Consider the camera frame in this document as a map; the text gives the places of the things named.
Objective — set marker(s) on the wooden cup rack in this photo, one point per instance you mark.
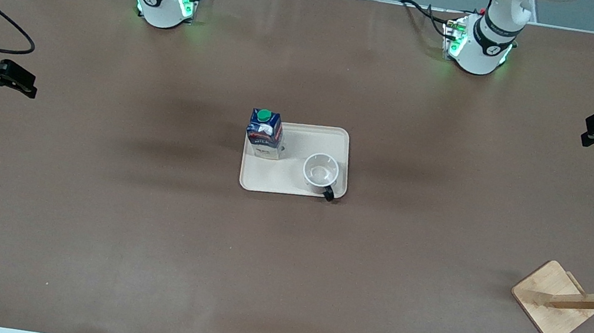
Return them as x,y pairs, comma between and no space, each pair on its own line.
552,302

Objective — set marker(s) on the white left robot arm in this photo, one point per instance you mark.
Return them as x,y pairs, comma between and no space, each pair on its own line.
485,47

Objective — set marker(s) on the blue milk carton green cap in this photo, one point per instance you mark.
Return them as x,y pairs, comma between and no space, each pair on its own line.
265,136

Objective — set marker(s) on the beige plastic tray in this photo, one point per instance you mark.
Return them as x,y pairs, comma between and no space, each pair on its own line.
294,181

